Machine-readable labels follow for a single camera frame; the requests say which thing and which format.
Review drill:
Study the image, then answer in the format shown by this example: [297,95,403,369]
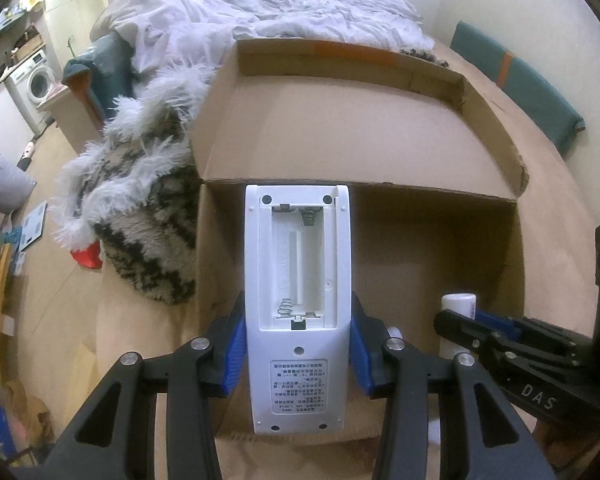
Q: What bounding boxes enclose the black white shaggy blanket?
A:
[52,64,216,304]

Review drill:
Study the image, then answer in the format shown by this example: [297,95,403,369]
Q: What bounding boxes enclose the person's right hand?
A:
[532,419,600,480]

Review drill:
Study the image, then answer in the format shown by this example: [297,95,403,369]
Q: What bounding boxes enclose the open cardboard box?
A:
[190,39,529,352]

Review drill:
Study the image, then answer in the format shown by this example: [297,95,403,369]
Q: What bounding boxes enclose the small white bottle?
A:
[439,292,477,360]

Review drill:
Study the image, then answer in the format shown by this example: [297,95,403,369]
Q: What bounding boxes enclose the teal cushion with orange stripe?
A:
[451,22,585,156]

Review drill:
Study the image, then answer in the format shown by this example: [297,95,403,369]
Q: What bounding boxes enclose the white low table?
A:
[38,84,100,154]

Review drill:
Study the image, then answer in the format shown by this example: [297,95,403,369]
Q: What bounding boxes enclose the white bathroom scale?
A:
[19,202,47,252]

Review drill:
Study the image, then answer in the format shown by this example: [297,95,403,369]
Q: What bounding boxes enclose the white duvet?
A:
[91,0,434,77]

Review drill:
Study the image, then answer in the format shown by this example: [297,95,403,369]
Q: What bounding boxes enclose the white earbuds case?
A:
[387,326,403,339]

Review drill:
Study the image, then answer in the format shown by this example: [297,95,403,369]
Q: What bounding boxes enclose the red plastic bag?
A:
[70,240,102,270]

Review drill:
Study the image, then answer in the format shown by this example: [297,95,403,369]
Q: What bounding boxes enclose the grey laundry bag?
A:
[0,154,36,214]

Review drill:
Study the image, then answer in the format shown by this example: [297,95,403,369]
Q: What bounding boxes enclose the white kitchen cabinet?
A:
[0,84,34,164]

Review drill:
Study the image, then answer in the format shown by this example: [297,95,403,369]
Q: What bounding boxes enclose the white remote control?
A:
[244,184,352,436]

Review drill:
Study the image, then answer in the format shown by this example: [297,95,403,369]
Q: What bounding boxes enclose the white washing machine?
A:
[6,48,57,128]

